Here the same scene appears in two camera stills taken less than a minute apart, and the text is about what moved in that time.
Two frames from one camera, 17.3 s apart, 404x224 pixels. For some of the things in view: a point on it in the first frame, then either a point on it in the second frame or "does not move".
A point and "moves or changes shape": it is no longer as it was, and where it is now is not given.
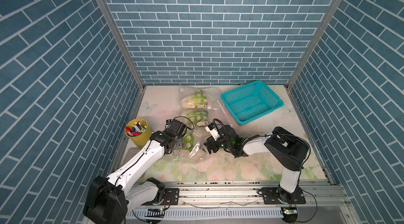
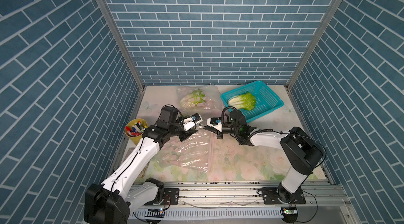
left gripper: x=180 y=142 -> x=187 y=133
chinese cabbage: x=189 y=142 -> x=245 y=101
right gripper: x=212 y=142 -> x=212 y=129
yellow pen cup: x=138 y=131 does not move
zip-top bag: x=194 y=150 moves or changes shape
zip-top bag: x=198 y=98 does not move
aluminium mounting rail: x=319 y=194 does not move
